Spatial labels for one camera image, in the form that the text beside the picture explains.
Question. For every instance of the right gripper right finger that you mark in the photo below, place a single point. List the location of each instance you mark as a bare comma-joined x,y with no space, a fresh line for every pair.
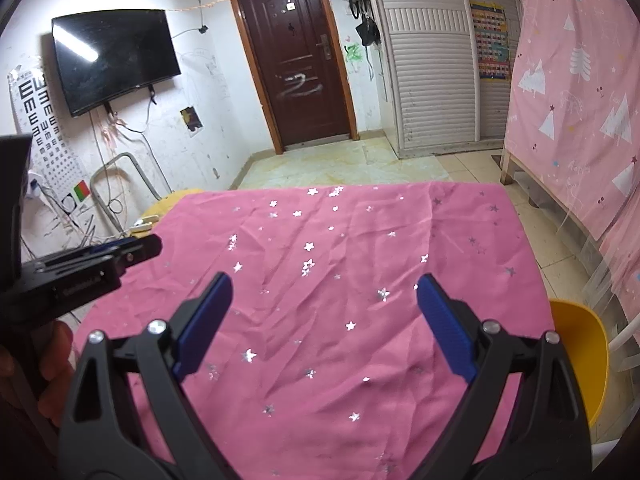
453,324

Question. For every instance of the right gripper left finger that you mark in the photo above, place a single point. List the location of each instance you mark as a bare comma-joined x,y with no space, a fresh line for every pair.
195,324

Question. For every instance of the left hand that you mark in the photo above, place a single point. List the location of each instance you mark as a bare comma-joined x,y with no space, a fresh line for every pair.
55,368

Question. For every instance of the white charger on chair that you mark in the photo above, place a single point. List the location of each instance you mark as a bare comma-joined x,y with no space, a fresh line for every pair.
144,224

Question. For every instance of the yellow wooden chair seat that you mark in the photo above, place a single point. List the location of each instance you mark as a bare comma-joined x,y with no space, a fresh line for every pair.
164,205

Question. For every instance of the white rack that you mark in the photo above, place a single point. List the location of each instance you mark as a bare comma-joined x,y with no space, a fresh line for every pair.
623,346

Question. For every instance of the eye test chart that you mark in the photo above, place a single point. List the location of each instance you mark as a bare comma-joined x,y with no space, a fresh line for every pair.
57,169

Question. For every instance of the pink tree bedsheet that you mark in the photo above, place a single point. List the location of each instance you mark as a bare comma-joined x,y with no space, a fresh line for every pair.
574,123

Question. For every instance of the dark brown door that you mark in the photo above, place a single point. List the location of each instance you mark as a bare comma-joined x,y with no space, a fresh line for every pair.
295,57

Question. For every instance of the white louvered wardrobe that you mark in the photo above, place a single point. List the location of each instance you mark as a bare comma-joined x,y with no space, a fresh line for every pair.
431,96

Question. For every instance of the black hanging bag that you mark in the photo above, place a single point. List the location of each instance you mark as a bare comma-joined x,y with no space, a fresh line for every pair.
367,30

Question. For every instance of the grey metal chair frame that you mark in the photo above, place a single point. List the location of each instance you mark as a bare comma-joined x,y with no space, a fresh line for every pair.
118,187

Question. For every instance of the wooden bed frame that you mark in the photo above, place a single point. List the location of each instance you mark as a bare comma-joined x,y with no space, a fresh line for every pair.
540,196

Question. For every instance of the dark wall sticker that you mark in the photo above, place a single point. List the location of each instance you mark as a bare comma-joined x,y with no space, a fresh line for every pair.
191,119

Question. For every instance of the black wall television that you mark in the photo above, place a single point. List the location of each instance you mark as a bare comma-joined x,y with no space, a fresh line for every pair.
102,55

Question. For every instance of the colourful wall chart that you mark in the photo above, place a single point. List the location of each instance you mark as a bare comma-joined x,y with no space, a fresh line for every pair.
492,41

